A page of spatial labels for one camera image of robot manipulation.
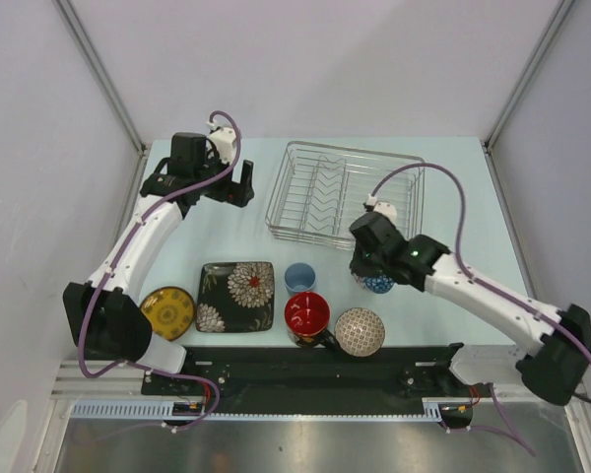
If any blue triangle pattern bowl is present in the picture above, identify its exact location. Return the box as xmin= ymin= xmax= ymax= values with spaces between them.
xmin=355 ymin=275 xmax=395 ymax=295

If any metal wire dish rack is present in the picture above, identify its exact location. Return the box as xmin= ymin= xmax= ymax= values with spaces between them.
xmin=265 ymin=141 xmax=422 ymax=250

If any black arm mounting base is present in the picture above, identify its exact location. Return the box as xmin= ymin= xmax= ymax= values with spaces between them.
xmin=142 ymin=342 xmax=493 ymax=416

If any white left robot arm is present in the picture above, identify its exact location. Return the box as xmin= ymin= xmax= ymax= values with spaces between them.
xmin=63 ymin=122 xmax=254 ymax=394

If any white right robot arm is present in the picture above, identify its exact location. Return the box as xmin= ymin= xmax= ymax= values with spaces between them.
xmin=349 ymin=211 xmax=591 ymax=406

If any light blue cup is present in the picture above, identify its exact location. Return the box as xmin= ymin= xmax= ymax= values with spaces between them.
xmin=284 ymin=262 xmax=316 ymax=296

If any red black skull mug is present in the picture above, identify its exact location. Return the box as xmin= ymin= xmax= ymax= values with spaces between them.
xmin=284 ymin=292 xmax=339 ymax=352

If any black square floral plate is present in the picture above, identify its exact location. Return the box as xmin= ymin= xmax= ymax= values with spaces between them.
xmin=196 ymin=261 xmax=275 ymax=333

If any yellow round plate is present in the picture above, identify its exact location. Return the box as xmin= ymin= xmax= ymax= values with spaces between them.
xmin=140 ymin=286 xmax=196 ymax=341

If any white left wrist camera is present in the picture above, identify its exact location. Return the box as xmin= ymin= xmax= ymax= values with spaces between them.
xmin=207 ymin=121 xmax=237 ymax=166

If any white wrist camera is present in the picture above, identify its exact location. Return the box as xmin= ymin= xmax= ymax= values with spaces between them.
xmin=207 ymin=121 xmax=237 ymax=166
xmin=364 ymin=194 xmax=398 ymax=225

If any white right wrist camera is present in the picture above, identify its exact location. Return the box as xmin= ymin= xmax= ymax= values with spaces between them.
xmin=364 ymin=194 xmax=398 ymax=225

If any white slotted cable duct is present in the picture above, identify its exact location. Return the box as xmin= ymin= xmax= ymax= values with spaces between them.
xmin=71 ymin=397 xmax=471 ymax=423

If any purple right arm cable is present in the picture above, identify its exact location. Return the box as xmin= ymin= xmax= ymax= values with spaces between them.
xmin=366 ymin=162 xmax=591 ymax=457

